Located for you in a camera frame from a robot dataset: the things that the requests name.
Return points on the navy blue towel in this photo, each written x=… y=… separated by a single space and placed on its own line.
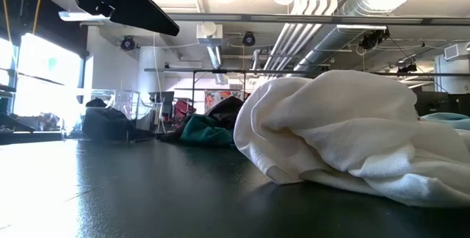
x=106 y=124

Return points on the black towel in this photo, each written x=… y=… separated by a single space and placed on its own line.
x=227 y=109

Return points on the dark green towel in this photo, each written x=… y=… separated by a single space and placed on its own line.
x=203 y=131

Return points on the white towel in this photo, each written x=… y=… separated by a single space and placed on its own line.
x=349 y=131

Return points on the light blue towel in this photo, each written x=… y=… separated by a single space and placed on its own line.
x=448 y=119

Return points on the clear plastic basket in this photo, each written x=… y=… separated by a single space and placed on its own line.
x=128 y=100

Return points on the white ceiling box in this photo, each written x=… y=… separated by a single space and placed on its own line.
x=209 y=34

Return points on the bright window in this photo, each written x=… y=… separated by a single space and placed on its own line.
x=47 y=61

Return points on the black metal rack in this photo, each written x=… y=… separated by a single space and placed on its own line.
x=220 y=71

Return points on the red chair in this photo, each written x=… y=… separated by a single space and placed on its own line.
x=183 y=109

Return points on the floral poster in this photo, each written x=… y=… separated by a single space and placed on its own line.
x=216 y=100

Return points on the white ceiling pipes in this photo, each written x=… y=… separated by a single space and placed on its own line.
x=293 y=39

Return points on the black track light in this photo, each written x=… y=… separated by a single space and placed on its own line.
x=405 y=68
x=372 y=39

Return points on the dark room monitor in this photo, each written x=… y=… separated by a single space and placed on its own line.
x=433 y=102

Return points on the black round ceiling camera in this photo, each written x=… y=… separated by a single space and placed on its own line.
x=249 y=39
x=128 y=43

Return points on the silver ventilation duct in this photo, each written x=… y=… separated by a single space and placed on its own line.
x=367 y=3

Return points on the white wall vent unit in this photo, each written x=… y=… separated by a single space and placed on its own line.
x=455 y=51

